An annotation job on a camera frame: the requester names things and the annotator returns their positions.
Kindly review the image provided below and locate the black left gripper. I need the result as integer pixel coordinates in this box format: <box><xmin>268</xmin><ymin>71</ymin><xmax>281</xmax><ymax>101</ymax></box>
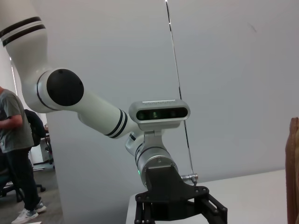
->
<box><xmin>133</xmin><ymin>162</ymin><xmax>228</xmax><ymax>224</ymax></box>

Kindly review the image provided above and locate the khaki fabric food bag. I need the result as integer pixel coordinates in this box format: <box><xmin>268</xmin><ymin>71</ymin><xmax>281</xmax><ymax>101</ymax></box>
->
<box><xmin>285</xmin><ymin>117</ymin><xmax>299</xmax><ymax>224</ymax></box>

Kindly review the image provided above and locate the white office cabinet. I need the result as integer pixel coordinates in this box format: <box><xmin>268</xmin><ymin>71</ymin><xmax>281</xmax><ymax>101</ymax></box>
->
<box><xmin>29</xmin><ymin>136</ymin><xmax>55</xmax><ymax>170</ymax></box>

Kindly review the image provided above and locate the seated person in dark top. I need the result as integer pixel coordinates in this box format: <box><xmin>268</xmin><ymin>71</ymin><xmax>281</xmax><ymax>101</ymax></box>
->
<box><xmin>24</xmin><ymin>109</ymin><xmax>47</xmax><ymax>147</ymax></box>

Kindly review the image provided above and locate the person in grey shirt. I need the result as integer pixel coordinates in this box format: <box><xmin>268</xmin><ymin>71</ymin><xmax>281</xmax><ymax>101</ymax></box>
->
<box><xmin>0</xmin><ymin>85</ymin><xmax>47</xmax><ymax>224</ymax></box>

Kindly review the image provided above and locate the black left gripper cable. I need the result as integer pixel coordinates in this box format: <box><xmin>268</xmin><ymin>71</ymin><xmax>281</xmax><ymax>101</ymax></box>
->
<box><xmin>180</xmin><ymin>172</ymin><xmax>199</xmax><ymax>187</ymax></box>

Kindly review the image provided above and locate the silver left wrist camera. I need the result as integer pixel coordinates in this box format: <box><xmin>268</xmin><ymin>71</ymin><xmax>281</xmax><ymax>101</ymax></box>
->
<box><xmin>128</xmin><ymin>99</ymin><xmax>191</xmax><ymax>150</ymax></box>

